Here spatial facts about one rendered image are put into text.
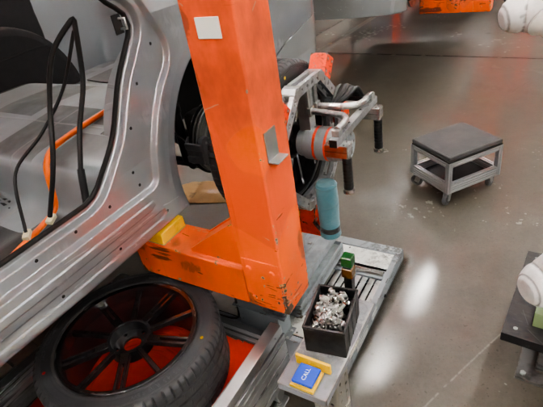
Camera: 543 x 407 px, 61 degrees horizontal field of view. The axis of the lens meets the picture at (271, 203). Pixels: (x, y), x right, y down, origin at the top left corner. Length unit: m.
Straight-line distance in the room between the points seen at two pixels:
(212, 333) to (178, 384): 0.20
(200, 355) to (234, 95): 0.85
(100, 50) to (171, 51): 2.08
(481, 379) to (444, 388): 0.15
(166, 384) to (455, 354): 1.22
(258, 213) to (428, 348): 1.12
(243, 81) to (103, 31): 2.68
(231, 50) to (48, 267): 0.82
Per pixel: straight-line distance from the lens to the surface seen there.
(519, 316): 1.97
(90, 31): 3.75
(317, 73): 1.90
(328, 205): 1.86
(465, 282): 2.51
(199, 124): 2.03
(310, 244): 2.35
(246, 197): 1.36
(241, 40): 1.16
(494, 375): 2.16
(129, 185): 1.66
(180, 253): 1.74
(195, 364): 1.59
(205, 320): 1.70
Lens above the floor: 1.69
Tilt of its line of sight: 32 degrees down
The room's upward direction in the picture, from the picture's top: 10 degrees counter-clockwise
